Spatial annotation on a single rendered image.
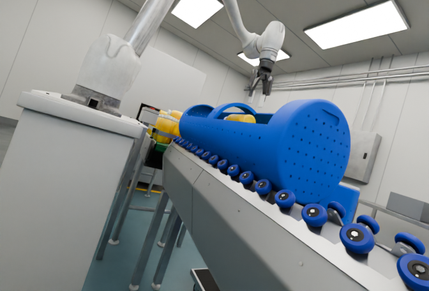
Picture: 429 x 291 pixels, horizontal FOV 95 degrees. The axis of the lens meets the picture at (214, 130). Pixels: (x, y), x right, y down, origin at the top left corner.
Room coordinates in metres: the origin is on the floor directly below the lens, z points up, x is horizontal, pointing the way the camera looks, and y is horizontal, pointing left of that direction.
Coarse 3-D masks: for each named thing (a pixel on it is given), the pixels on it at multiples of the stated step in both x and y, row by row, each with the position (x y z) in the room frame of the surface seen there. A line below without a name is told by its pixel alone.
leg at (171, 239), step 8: (176, 216) 1.31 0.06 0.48; (176, 224) 1.31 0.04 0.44; (176, 232) 1.32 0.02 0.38; (168, 240) 1.32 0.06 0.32; (168, 248) 1.31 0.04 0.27; (168, 256) 1.32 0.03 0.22; (160, 264) 1.31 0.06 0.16; (160, 272) 1.31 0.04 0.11; (160, 280) 1.32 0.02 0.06; (152, 288) 1.31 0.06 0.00
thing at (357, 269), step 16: (176, 144) 1.25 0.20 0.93; (192, 160) 0.92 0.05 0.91; (208, 160) 0.84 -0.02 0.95; (224, 176) 0.67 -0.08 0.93; (240, 192) 0.56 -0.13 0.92; (256, 192) 0.53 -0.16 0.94; (256, 208) 0.49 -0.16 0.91; (272, 208) 0.46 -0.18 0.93; (288, 208) 0.44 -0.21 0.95; (288, 224) 0.41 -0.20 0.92; (304, 224) 0.39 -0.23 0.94; (304, 240) 0.37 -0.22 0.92; (320, 240) 0.35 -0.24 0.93; (336, 256) 0.32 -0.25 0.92; (352, 256) 0.31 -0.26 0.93; (368, 256) 0.30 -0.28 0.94; (352, 272) 0.29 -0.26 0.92; (368, 272) 0.28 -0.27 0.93; (368, 288) 0.27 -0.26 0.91; (384, 288) 0.26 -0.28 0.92; (400, 288) 0.25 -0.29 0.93
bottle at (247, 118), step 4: (228, 116) 0.93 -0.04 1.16; (232, 116) 0.90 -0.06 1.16; (236, 116) 0.87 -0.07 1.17; (240, 116) 0.84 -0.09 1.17; (244, 116) 0.82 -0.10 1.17; (248, 116) 0.81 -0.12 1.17; (252, 116) 0.82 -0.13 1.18; (232, 120) 0.88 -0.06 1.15; (236, 120) 0.85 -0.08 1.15; (240, 120) 0.82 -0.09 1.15; (244, 120) 0.81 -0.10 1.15; (248, 120) 0.82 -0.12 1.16; (252, 120) 0.83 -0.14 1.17
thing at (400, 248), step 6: (300, 204) 0.64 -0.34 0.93; (330, 210) 0.53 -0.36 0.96; (330, 216) 0.54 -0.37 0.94; (336, 216) 0.52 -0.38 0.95; (336, 222) 0.53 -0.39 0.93; (342, 222) 0.52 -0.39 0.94; (372, 234) 0.45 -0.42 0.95; (384, 246) 0.44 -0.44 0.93; (396, 246) 0.41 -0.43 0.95; (402, 246) 0.40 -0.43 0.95; (408, 246) 0.39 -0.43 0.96; (390, 252) 0.43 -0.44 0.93; (396, 252) 0.41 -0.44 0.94; (402, 252) 0.40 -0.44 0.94; (408, 252) 0.39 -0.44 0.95; (414, 252) 0.38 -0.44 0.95
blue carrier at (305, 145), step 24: (192, 120) 1.02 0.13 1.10; (216, 120) 0.78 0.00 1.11; (264, 120) 0.88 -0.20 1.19; (288, 120) 0.46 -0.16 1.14; (312, 120) 0.49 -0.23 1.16; (336, 120) 0.53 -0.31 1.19; (216, 144) 0.75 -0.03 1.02; (240, 144) 0.60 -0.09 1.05; (264, 144) 0.50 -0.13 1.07; (288, 144) 0.46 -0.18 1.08; (312, 144) 0.50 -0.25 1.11; (336, 144) 0.54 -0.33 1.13; (240, 168) 0.66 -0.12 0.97; (264, 168) 0.51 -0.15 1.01; (288, 168) 0.47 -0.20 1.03; (312, 168) 0.51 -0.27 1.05; (336, 168) 0.56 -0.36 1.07; (312, 192) 0.52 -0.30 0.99
